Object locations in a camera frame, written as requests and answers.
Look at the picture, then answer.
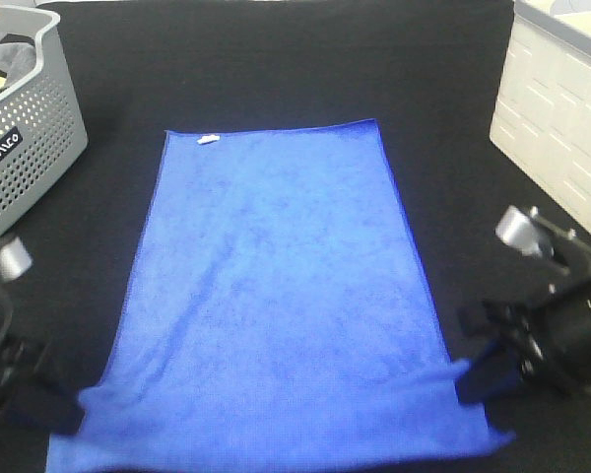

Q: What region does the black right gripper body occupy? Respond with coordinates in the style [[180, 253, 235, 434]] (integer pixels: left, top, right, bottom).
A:
[[482, 300, 576, 394]]

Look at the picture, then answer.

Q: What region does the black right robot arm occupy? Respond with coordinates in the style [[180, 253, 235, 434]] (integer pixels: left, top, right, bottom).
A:
[[455, 279, 591, 404]]

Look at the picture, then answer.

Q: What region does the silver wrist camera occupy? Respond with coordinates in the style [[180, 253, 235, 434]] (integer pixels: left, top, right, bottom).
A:
[[0, 234, 33, 282], [494, 205, 554, 258]]

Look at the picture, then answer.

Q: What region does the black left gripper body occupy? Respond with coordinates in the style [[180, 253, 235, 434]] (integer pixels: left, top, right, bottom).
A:
[[0, 336, 48, 424]]

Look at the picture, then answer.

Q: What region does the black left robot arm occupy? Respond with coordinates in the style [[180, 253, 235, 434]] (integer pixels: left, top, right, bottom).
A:
[[0, 284, 85, 436]]

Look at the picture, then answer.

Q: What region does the grey perforated plastic basket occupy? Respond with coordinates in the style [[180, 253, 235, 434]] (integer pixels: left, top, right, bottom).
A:
[[0, 5, 88, 235]]

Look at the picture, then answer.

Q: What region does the blue microfiber towel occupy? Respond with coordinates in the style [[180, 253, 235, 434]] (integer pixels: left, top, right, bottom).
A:
[[46, 119, 511, 472]]

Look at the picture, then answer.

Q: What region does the black tablecloth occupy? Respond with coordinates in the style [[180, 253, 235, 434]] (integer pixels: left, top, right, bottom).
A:
[[0, 1, 591, 472]]

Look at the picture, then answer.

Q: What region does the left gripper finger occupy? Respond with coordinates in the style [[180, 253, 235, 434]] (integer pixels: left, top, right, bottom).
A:
[[24, 379, 85, 436]]

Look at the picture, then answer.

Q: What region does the grey cloth in basket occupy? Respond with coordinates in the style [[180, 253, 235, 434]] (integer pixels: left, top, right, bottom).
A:
[[0, 42, 36, 86]]

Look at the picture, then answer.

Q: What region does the white plastic storage crate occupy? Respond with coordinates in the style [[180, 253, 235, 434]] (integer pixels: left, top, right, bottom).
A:
[[490, 1, 591, 235]]

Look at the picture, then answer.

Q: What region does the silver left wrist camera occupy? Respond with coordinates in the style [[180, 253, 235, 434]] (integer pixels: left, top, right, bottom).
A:
[[0, 234, 33, 282]]

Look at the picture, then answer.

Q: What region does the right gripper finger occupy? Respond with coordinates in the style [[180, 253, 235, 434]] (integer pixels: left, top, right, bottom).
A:
[[455, 349, 522, 404], [458, 301, 501, 338]]

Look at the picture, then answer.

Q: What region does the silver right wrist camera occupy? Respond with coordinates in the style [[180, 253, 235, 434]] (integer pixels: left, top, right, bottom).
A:
[[494, 205, 554, 258]]

